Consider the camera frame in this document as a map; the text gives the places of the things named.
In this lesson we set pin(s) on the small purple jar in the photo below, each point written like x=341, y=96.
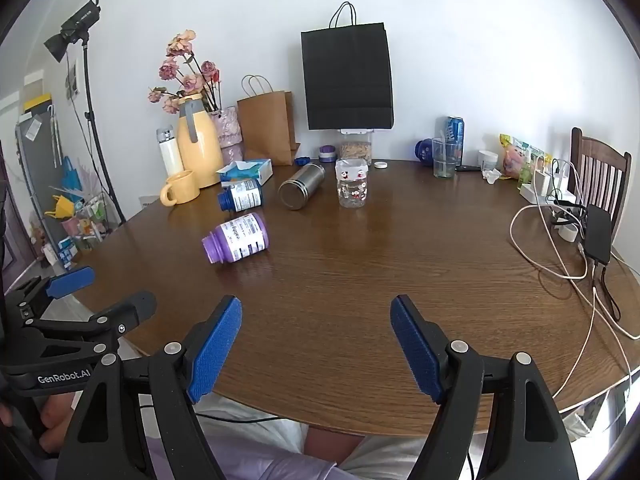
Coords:
x=327, y=154

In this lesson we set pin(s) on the pink vase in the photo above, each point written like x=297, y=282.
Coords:
x=228, y=126

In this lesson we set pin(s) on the grey cabinet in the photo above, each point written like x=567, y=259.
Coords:
x=37, y=160

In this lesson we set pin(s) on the crumpled white tissue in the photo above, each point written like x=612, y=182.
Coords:
x=491, y=175

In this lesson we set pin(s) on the small white jar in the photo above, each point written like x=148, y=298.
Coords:
x=487, y=159

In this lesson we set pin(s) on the brown paper bag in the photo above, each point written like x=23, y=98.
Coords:
x=265, y=125

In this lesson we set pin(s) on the white plug adapter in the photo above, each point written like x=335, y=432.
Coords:
x=569, y=232

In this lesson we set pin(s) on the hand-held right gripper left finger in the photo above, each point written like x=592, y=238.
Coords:
x=215, y=352

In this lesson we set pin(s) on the yellow thermos jug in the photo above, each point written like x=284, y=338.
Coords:
x=200, y=155

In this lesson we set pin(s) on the black paper bag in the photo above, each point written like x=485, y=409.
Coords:
x=347, y=75

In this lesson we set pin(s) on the white power strip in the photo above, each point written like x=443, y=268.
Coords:
x=532, y=194

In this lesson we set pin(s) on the tissue box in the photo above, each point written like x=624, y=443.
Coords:
x=256, y=170

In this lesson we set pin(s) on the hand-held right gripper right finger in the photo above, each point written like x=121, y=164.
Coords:
x=415, y=352

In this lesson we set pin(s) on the blue supplement bottle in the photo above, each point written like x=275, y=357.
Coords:
x=245, y=194

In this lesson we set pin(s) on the black power bank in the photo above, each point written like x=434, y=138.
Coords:
x=598, y=232

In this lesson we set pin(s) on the black studio light on stand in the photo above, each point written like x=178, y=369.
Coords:
x=80, y=17

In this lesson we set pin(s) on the green snack packet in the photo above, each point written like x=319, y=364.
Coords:
x=535, y=157

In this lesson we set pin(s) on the clear glass cup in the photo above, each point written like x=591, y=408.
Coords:
x=445, y=166

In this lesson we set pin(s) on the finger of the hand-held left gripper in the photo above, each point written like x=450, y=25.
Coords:
x=132, y=307
x=70, y=281

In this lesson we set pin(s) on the black pen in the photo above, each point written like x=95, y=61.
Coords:
x=467, y=168

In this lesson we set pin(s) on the clear cereal container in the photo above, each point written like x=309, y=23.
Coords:
x=356, y=150

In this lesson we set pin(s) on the purple supplement bottle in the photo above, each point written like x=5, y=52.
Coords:
x=235, y=238

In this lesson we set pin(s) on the wooden chair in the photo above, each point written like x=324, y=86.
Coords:
x=602, y=170

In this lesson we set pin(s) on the person's left hand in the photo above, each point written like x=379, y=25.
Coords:
x=56, y=417

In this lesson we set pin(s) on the white charger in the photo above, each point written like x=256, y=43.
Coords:
x=542, y=177

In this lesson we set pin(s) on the wall switch panel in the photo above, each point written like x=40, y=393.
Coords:
x=73, y=79

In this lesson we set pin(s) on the blue drink can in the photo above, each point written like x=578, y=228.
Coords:
x=456, y=129

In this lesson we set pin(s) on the white thermos bottle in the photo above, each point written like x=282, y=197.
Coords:
x=170, y=158

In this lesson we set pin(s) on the small blue lid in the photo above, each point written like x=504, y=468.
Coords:
x=302, y=161

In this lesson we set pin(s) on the stainless steel cup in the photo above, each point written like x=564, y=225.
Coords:
x=300, y=186

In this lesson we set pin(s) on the yellow mug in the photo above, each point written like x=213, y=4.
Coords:
x=183, y=188

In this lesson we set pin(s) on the dried pink flowers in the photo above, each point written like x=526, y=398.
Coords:
x=190, y=82

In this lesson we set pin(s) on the dark blue bottle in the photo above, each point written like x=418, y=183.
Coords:
x=423, y=150

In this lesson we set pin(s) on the colourful snack packet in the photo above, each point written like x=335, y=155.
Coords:
x=512, y=157

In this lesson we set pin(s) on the clear printed jar white lid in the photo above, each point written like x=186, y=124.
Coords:
x=351, y=186

